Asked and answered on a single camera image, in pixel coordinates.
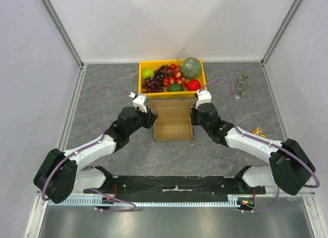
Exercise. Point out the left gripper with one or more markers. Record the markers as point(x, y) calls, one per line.
point(150, 117)

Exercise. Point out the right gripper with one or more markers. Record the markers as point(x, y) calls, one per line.
point(196, 116)

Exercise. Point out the brown cardboard box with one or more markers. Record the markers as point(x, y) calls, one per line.
point(173, 117)

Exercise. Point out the small clear snack wrapper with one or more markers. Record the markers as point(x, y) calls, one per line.
point(178, 135)

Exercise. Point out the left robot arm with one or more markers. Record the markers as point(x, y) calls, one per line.
point(58, 175)

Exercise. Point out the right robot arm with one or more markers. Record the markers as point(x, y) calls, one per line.
point(289, 168)

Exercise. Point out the yellow plastic tray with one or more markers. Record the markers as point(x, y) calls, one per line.
point(154, 65)

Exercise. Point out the red tomato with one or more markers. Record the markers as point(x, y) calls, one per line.
point(193, 85)

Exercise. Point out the dark purple grape bunch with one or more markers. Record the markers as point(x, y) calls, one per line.
point(151, 85)

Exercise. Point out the green avocado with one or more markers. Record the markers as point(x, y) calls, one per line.
point(175, 88)

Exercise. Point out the clear glass bottle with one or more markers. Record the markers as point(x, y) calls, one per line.
point(241, 85)

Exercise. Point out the green apple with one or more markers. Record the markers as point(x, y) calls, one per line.
point(147, 73)

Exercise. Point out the green netted melon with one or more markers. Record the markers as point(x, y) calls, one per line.
point(191, 67)

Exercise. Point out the red cherry bunch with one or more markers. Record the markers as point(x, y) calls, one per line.
point(173, 75)

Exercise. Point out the yellow candy bag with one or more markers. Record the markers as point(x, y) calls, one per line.
point(259, 132)

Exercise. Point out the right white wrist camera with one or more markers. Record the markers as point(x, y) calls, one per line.
point(202, 96)

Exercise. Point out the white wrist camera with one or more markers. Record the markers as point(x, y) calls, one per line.
point(139, 101)
point(202, 96)

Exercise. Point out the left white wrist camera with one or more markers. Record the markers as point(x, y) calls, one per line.
point(139, 101)

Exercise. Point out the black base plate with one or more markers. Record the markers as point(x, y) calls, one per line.
point(128, 185)

